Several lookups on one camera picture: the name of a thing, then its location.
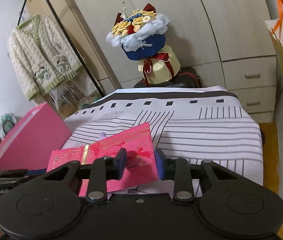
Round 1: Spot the red envelope card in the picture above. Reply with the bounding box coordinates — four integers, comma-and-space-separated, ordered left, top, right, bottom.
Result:
47, 122, 158, 192

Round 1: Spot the cream knitted cardigan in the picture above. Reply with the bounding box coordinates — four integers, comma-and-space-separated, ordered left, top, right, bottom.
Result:
7, 15, 84, 101

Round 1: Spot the flower bouquet blue wrap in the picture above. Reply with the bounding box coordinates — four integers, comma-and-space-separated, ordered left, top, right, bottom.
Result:
105, 2, 182, 86

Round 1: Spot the purple plush toy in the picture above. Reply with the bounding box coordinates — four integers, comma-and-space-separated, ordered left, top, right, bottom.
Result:
99, 132, 107, 140

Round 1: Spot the black clothes rack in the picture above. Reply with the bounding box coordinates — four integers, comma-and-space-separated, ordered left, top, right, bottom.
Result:
16, 0, 105, 98

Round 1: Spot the pink cardboard box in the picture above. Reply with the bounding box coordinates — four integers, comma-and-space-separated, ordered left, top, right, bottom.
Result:
0, 103, 72, 171

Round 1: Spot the beige wardrobe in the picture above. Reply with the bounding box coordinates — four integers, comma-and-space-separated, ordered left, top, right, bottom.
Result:
69, 0, 276, 123

